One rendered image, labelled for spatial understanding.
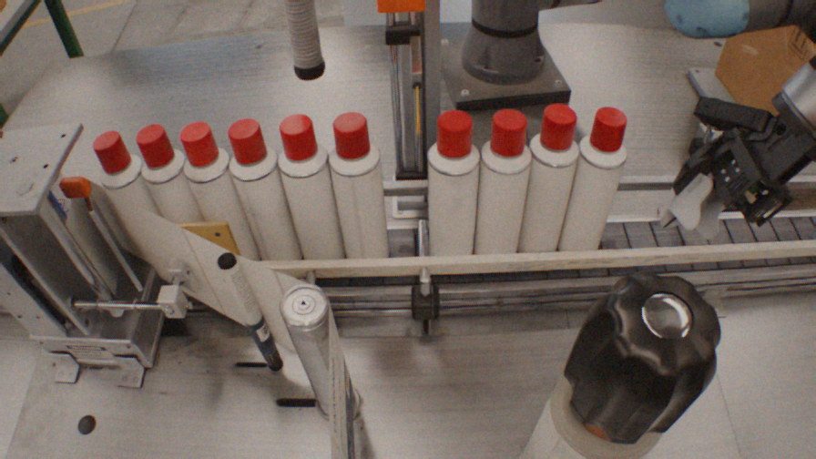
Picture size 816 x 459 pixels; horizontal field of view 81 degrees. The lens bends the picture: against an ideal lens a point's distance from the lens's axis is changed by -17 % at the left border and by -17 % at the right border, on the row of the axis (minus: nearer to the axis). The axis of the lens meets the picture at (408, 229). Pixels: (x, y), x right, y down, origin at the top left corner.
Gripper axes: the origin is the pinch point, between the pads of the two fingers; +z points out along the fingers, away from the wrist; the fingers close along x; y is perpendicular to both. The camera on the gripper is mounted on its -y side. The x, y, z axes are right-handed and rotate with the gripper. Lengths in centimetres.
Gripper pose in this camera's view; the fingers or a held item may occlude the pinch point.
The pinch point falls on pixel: (668, 215)
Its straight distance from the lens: 71.1
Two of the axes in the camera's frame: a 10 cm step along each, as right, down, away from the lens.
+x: 8.8, 2.9, 3.6
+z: -4.7, 5.8, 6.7
